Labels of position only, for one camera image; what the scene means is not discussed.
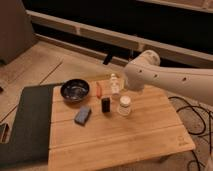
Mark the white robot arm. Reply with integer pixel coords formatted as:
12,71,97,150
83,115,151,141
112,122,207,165
124,50,213,106

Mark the dark ceramic bowl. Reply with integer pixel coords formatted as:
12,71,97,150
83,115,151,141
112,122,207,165
60,79,90,102

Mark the clear plastic bottle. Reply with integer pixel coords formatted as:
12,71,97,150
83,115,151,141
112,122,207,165
110,73,120,97

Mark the orange marker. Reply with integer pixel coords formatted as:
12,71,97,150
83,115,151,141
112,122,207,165
96,82,102,99

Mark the black table leg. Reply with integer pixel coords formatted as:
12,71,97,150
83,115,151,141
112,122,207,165
103,51,114,65

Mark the blue sponge block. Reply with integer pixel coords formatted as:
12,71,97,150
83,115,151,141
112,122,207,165
74,106,91,126

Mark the wooden cutting board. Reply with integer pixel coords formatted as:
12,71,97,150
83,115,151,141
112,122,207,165
48,81,195,171

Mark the dark grey mat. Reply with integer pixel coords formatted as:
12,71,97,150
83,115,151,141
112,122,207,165
0,84,59,169

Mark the brown cabinet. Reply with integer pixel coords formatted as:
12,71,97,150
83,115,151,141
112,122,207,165
0,0,37,64

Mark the black cable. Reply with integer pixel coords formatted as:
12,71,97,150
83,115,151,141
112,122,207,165
168,95,213,171

